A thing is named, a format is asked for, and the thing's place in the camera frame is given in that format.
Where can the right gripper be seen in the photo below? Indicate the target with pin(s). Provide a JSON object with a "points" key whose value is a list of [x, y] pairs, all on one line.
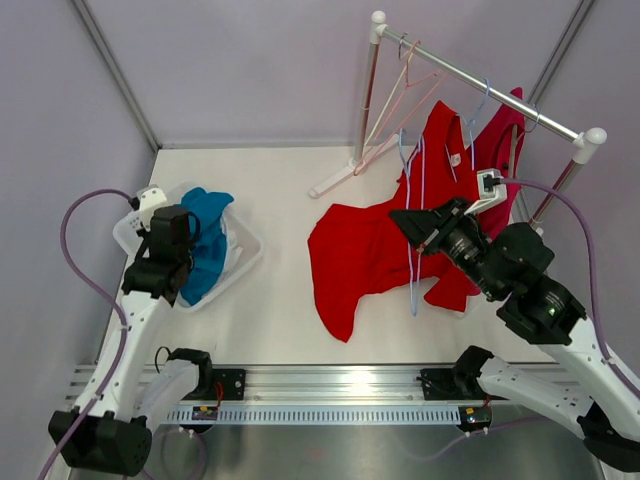
{"points": [[420, 225]]}

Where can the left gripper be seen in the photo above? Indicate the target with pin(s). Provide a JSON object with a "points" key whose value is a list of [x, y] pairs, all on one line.
{"points": [[189, 246]]}

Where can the blue t shirt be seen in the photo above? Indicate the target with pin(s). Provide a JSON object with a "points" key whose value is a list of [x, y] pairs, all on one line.
{"points": [[210, 248]]}

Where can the red t shirt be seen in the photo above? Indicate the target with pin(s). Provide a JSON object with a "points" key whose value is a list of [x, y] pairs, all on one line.
{"points": [[360, 251]]}

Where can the white t shirt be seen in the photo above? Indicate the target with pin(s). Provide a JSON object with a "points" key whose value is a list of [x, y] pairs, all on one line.
{"points": [[172, 267]]}

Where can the pink wire hanger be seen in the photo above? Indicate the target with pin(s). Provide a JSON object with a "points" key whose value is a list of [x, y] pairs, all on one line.
{"points": [[410, 96]]}

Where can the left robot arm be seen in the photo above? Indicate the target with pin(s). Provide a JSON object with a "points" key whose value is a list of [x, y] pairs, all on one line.
{"points": [[110, 427]]}

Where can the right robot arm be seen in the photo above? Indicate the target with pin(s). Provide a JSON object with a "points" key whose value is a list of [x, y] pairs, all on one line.
{"points": [[603, 411]]}

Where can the magenta t shirt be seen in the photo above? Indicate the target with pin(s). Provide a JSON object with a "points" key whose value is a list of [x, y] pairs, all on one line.
{"points": [[498, 145]]}

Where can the white plastic basket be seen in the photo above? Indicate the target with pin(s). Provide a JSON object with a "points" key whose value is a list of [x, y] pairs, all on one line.
{"points": [[244, 249]]}

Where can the white clothes rack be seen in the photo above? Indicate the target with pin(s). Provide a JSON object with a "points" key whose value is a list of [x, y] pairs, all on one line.
{"points": [[586, 143]]}

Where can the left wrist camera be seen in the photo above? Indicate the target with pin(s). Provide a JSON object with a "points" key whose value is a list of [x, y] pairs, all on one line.
{"points": [[144, 204]]}

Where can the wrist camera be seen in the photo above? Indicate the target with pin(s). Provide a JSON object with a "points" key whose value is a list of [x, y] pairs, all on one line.
{"points": [[491, 191], [144, 204]]}

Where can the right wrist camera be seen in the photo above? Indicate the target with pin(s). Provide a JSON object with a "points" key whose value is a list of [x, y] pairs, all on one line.
{"points": [[491, 191]]}

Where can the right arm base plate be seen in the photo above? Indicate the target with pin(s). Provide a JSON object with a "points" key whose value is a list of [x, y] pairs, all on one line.
{"points": [[440, 385]]}

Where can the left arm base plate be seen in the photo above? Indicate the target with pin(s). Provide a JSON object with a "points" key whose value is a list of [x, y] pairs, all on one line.
{"points": [[224, 384]]}

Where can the cream wire hanger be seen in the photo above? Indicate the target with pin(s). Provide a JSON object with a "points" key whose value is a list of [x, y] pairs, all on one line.
{"points": [[374, 133]]}

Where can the aluminium rail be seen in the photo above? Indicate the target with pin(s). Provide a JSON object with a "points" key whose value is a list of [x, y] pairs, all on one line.
{"points": [[335, 384]]}

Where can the white slotted cable duct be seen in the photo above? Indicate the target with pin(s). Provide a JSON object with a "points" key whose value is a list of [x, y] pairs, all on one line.
{"points": [[330, 415]]}

